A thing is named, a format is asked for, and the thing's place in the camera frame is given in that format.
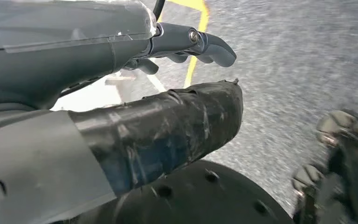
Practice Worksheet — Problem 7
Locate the black round robot waist plate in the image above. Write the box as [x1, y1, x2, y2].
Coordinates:
[50, 159, 295, 224]

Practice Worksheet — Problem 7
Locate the black robot foot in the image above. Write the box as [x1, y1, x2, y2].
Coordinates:
[291, 108, 358, 224]

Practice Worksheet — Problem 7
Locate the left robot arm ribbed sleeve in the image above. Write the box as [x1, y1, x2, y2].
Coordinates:
[0, 103, 55, 135]

